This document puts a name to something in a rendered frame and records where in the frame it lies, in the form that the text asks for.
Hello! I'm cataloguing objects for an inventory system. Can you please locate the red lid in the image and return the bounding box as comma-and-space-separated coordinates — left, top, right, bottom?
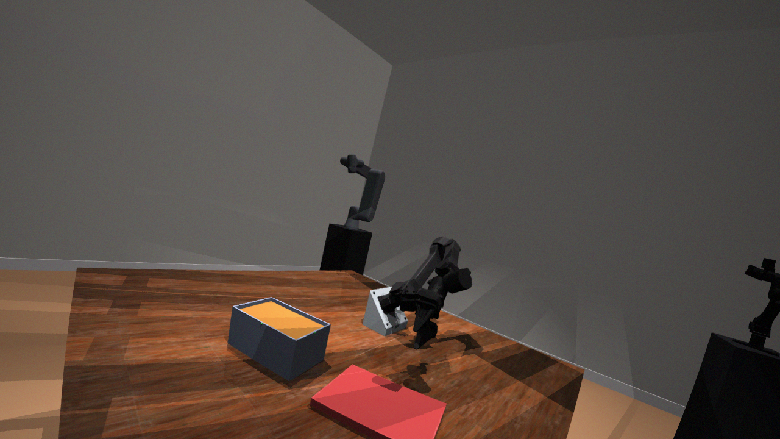
310, 364, 447, 439

